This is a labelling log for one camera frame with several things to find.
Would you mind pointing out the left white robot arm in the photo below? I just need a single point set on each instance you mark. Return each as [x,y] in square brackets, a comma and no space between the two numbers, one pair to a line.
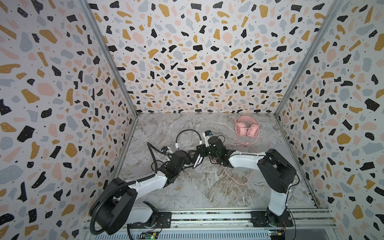
[117,205]

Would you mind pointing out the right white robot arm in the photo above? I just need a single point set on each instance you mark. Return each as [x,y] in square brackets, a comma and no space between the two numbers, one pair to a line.
[278,173]

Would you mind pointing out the pink headphones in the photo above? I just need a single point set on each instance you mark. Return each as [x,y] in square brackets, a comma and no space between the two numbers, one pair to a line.
[247,126]

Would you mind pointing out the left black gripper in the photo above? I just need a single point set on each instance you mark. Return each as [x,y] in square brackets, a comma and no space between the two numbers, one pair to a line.
[183,162]

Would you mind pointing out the green circuit board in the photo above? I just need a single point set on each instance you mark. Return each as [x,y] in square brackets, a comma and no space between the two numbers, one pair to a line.
[148,235]

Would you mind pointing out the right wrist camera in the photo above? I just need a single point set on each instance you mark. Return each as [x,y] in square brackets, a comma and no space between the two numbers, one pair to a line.
[207,135]

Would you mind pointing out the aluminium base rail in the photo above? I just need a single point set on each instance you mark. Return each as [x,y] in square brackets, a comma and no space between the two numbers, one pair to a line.
[230,224]

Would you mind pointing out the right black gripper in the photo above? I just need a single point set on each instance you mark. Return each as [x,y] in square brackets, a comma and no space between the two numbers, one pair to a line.
[205,151]

